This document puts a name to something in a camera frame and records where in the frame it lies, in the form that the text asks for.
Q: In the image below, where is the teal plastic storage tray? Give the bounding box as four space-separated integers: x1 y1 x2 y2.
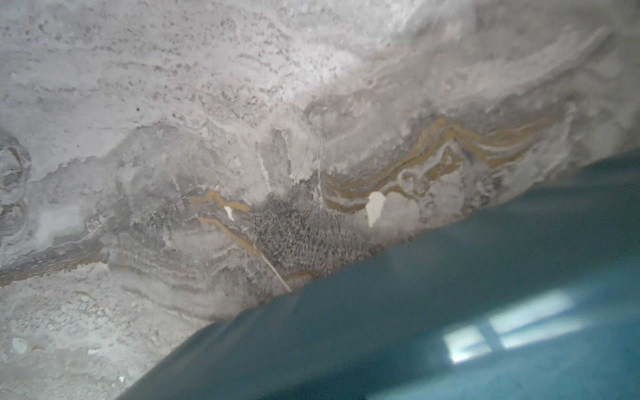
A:
124 151 639 399

